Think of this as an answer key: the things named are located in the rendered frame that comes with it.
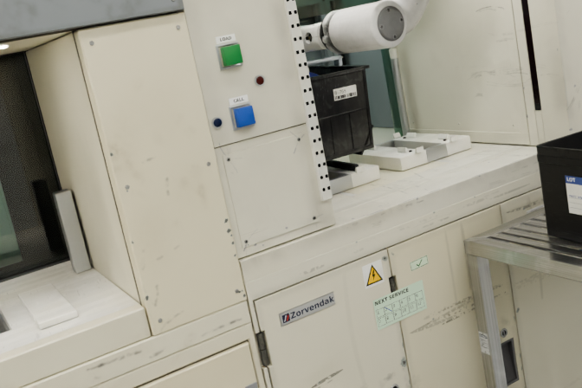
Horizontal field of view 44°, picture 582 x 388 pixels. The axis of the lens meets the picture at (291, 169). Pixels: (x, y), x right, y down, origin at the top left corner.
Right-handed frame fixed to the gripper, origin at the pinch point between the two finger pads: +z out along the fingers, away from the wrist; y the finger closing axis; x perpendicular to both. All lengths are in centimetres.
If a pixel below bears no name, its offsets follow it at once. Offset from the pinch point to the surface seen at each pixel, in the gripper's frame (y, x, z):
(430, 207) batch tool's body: 4.9, -35.8, -28.6
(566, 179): 17, -32, -50
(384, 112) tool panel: 55, -28, 41
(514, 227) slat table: 20, -44, -35
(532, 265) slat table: 9, -46, -48
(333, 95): 1.0, -12.6, -8.9
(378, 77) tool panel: 55, -17, 41
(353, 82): 6.8, -11.0, -9.0
